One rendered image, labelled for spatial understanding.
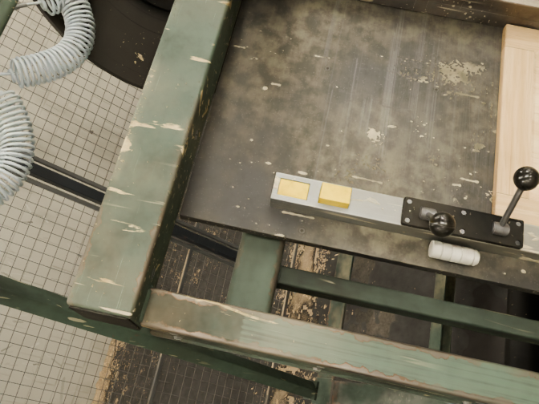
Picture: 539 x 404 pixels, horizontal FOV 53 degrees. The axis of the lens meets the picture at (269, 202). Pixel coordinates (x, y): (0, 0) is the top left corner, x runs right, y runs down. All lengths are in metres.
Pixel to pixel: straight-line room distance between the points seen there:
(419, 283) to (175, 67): 2.08
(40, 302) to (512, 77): 1.05
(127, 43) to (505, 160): 0.93
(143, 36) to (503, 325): 1.07
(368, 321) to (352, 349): 2.12
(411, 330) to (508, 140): 1.80
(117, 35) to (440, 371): 1.06
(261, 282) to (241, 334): 0.14
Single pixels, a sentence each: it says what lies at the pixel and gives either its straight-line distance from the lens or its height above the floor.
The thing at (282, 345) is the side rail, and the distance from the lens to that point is 0.84.
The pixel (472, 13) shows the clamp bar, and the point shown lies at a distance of 1.22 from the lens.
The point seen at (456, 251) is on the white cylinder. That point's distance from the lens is 0.95.
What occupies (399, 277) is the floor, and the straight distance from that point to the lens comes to 2.91.
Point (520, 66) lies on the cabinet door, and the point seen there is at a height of 1.31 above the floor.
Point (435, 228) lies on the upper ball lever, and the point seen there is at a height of 1.53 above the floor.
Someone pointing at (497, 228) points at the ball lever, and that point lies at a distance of 0.96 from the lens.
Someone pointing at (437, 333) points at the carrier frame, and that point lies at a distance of 2.46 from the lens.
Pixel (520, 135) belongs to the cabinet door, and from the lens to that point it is 1.10.
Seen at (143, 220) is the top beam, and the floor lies 1.84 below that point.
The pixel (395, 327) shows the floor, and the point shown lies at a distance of 2.84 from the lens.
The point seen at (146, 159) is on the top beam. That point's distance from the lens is 0.89.
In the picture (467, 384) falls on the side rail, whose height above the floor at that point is 1.39.
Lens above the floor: 2.13
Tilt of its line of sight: 32 degrees down
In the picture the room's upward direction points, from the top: 63 degrees counter-clockwise
